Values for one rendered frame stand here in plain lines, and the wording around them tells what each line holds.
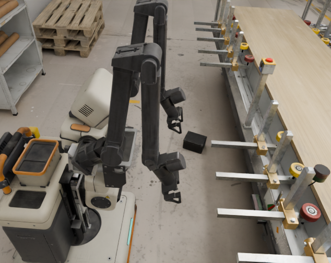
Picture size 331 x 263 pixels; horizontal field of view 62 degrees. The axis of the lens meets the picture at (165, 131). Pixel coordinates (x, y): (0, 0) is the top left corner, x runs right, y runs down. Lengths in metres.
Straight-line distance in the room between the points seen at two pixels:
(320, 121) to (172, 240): 1.31
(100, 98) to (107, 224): 1.09
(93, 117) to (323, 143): 1.31
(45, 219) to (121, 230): 0.62
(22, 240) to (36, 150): 0.46
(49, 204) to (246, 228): 1.51
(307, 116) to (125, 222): 1.37
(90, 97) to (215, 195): 1.68
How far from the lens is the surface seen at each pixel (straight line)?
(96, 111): 1.06
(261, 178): 1.57
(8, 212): 1.48
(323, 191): 1.55
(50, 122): 3.18
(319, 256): 1.25
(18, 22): 3.85
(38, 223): 1.46
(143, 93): 0.81
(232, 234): 2.30
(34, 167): 1.48
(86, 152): 1.03
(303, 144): 1.75
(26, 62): 4.08
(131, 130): 1.37
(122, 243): 1.87
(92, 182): 1.37
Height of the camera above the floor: 1.95
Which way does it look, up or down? 42 degrees down
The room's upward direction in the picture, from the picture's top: 4 degrees clockwise
